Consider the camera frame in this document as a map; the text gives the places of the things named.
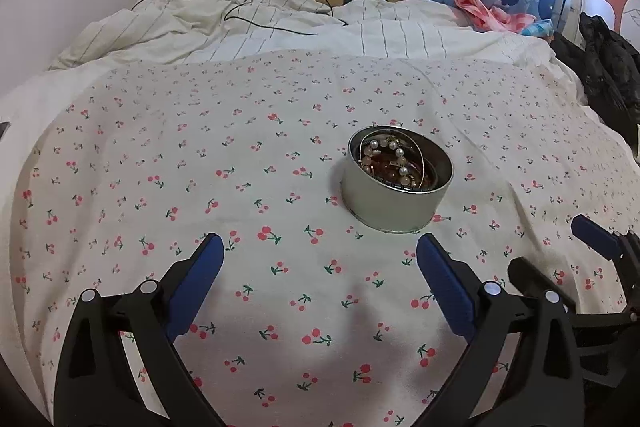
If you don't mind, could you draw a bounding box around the round silver metal tin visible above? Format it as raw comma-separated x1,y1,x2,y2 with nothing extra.
341,126,454,234

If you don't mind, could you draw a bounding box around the silver wire bangle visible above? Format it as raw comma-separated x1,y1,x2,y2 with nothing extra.
355,128,438,192

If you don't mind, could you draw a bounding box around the black jacket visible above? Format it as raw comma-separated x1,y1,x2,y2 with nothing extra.
551,12,639,134

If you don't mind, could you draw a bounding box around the pink checked cloth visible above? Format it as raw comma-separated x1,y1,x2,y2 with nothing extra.
454,0,536,34

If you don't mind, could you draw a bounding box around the cherry print white bedsheet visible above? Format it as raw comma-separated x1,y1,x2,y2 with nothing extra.
1,51,639,426

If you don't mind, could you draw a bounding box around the cream striped duvet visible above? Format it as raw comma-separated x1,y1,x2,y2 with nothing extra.
50,0,584,98

